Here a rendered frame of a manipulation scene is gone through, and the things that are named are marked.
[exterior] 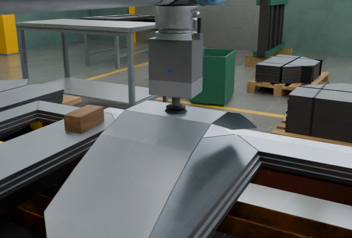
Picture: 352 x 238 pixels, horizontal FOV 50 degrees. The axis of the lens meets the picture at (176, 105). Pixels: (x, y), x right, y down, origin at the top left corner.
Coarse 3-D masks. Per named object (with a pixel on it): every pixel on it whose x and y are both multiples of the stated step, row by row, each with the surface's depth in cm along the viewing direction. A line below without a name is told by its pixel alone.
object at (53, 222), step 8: (48, 216) 57; (56, 216) 56; (48, 224) 56; (56, 224) 55; (64, 224) 55; (72, 224) 55; (80, 224) 54; (48, 232) 55; (56, 232) 54; (64, 232) 54; (72, 232) 54; (80, 232) 53; (88, 232) 53; (96, 232) 53; (104, 232) 53
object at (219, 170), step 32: (0, 128) 119; (64, 160) 97; (192, 160) 91; (224, 160) 91; (256, 160) 94; (288, 160) 94; (0, 192) 81; (192, 192) 77; (224, 192) 77; (160, 224) 66; (192, 224) 66
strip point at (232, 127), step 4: (216, 124) 103; (220, 124) 102; (224, 124) 100; (228, 124) 99; (232, 124) 97; (228, 128) 105; (232, 128) 103; (236, 128) 102; (240, 128) 100; (244, 128) 99; (248, 128) 98
